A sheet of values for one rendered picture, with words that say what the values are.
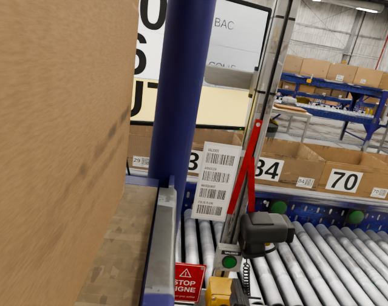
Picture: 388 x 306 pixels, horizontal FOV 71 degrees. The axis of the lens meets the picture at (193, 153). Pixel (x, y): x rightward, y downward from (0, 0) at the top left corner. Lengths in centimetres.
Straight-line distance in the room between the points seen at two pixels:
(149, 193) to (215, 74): 54
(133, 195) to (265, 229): 53
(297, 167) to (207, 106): 80
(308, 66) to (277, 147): 471
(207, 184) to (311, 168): 85
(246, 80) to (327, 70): 577
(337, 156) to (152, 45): 141
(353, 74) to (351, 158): 494
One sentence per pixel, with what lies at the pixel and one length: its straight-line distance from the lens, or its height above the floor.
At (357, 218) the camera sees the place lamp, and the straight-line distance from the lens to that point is 157.
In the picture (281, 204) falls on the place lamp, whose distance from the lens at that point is 136.
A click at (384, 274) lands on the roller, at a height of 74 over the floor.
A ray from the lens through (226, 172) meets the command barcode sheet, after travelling 63.
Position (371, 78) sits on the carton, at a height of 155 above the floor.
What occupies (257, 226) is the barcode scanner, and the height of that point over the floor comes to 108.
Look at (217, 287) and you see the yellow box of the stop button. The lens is 78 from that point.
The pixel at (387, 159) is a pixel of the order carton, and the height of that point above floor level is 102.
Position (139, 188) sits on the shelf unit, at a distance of 16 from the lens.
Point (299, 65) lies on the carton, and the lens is 618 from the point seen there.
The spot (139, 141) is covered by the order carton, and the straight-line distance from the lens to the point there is 124.
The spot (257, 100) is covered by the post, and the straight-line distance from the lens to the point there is 60.
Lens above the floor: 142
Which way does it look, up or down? 19 degrees down
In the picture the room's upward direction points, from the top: 10 degrees clockwise
